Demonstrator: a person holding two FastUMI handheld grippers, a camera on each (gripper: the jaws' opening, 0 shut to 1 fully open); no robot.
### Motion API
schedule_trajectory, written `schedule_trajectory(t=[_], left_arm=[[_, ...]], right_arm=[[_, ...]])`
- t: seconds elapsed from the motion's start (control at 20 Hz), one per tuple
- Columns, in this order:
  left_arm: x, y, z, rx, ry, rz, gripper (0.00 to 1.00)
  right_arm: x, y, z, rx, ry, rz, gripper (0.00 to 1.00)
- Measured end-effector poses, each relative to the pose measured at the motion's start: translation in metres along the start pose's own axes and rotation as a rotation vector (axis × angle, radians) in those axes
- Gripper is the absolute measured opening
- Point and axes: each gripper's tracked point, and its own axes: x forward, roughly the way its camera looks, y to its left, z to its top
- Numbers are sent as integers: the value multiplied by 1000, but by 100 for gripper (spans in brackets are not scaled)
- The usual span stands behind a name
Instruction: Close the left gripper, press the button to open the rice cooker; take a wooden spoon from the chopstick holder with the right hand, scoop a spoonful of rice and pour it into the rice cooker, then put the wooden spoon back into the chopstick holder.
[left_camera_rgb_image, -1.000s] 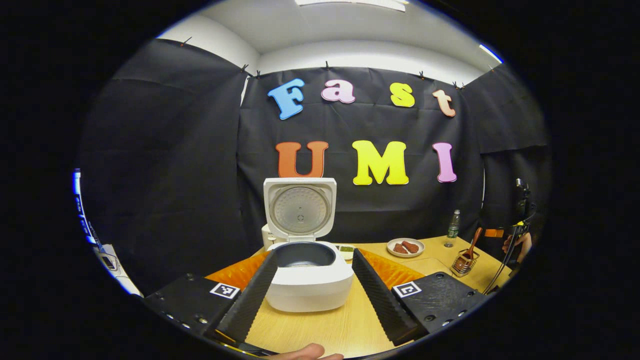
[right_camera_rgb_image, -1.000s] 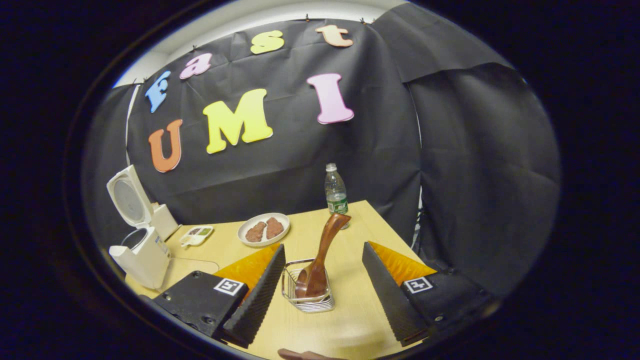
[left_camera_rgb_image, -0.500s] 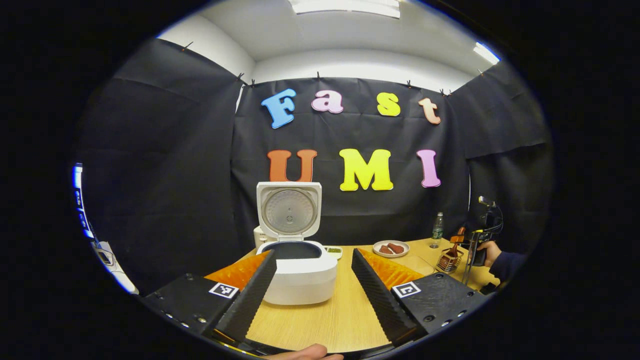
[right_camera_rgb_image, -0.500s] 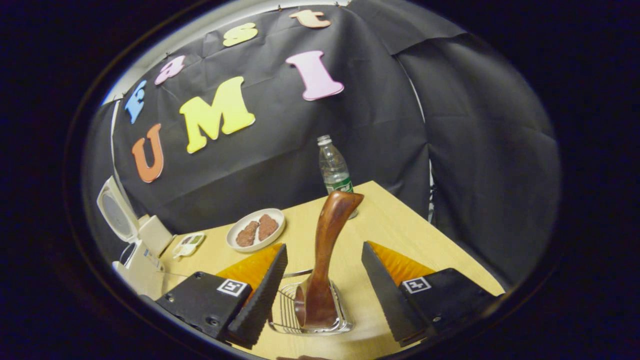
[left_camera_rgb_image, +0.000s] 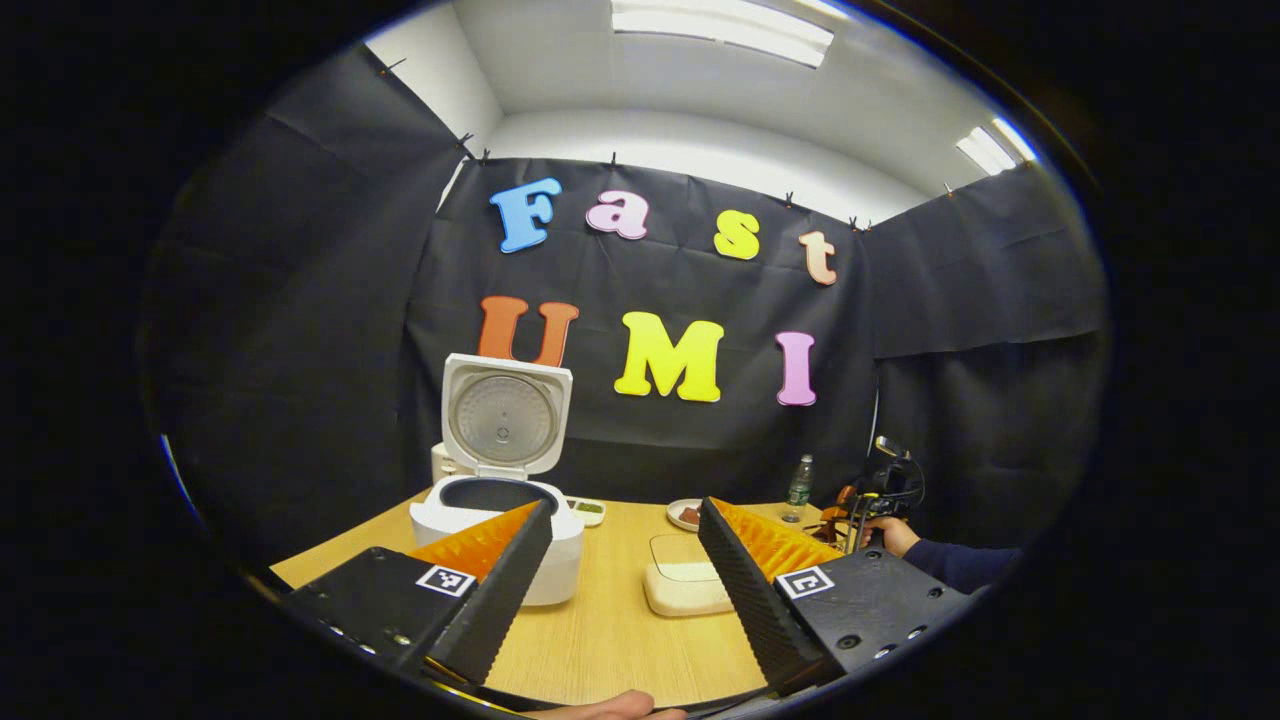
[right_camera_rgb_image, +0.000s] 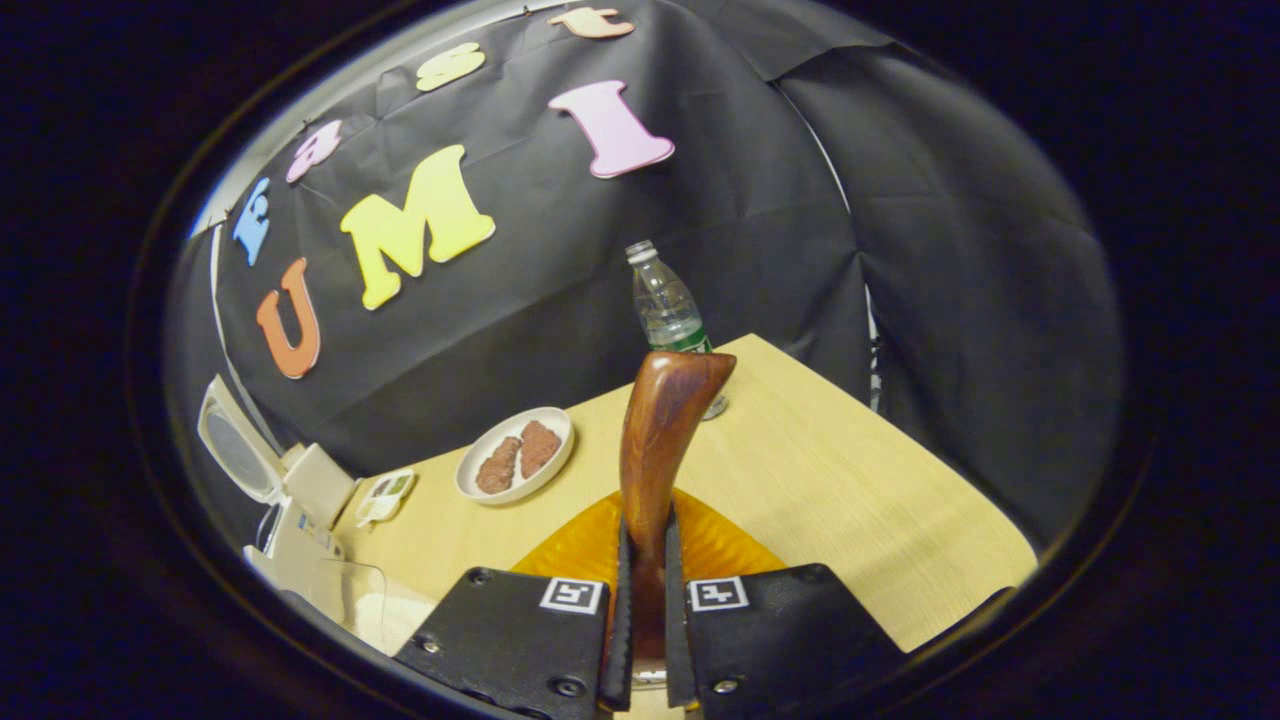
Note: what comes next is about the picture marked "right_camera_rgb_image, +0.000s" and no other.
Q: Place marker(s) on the black backdrop cloth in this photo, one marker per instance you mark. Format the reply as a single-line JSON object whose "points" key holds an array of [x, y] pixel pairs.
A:
{"points": [[800, 250]]}

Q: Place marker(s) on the brown meat piece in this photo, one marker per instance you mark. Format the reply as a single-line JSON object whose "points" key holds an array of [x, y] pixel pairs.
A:
{"points": [[540, 448], [497, 468]]}

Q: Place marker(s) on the white oval plate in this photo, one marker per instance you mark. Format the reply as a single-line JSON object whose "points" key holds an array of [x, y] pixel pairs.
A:
{"points": [[480, 490]]}

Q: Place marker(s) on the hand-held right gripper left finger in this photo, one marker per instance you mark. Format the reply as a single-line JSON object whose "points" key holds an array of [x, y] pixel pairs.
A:
{"points": [[520, 640]]}

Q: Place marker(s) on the white divided sauce dish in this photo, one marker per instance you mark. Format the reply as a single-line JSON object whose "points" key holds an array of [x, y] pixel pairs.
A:
{"points": [[385, 497]]}

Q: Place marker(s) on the brown wooden spoon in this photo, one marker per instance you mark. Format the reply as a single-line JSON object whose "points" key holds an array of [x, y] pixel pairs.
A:
{"points": [[660, 440]]}

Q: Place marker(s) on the cream kitchen appliance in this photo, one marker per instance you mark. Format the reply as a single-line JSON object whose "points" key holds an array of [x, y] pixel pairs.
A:
{"points": [[320, 485]]}

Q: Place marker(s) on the clear plastic water bottle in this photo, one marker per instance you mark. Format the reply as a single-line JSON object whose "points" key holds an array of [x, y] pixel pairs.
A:
{"points": [[665, 300]]}

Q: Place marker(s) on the white rice cooker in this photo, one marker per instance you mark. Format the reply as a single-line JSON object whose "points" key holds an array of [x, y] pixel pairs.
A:
{"points": [[235, 440]]}

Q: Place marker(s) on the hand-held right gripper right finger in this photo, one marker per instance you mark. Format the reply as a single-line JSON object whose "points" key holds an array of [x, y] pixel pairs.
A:
{"points": [[790, 640]]}

